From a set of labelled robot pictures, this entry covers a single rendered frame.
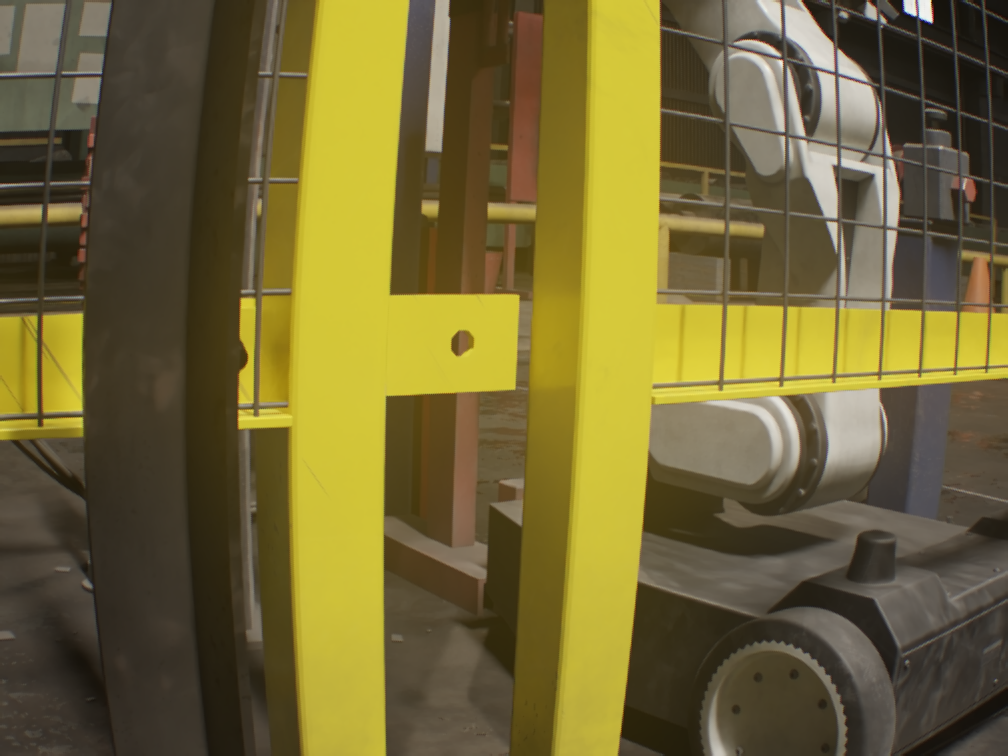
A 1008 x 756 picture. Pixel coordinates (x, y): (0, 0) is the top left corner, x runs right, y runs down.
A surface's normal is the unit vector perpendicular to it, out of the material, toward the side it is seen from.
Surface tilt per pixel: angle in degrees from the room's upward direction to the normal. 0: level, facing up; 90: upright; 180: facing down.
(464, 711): 0
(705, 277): 90
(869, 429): 83
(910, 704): 90
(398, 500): 90
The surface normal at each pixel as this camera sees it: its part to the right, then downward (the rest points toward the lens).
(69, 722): 0.04, -0.99
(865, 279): -0.78, 0.04
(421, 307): 0.56, 0.13
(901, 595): 0.47, -0.61
